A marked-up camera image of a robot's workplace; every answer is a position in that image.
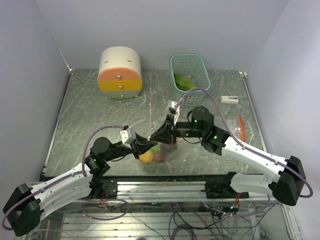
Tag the aluminium frame rail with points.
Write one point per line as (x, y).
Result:
(160, 190)

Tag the small white device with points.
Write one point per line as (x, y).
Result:
(229, 100)

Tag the zip bag with fake food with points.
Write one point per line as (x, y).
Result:
(237, 127)

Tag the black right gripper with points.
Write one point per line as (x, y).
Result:
(165, 133)

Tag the green fake leafy vegetable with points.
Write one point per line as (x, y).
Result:
(183, 83)

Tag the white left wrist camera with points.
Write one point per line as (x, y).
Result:
(128, 136)

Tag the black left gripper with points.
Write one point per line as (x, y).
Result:
(140, 147)

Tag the zip bag with fruit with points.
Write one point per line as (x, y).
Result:
(171, 151)

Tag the round three-drawer cabinet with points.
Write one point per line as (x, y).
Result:
(120, 75)

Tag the green fake fruit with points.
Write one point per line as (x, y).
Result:
(155, 149)

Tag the dark red fake fruit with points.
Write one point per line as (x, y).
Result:
(159, 157)

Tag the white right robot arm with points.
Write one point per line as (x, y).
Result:
(283, 178)

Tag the light blue plastic basket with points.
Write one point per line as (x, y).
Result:
(189, 65)

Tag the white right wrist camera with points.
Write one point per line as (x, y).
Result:
(174, 110)

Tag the orange fake fruit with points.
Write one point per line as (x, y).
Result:
(146, 157)

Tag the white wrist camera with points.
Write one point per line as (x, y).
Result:
(174, 110)
(128, 136)

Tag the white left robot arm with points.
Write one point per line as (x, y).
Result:
(28, 205)

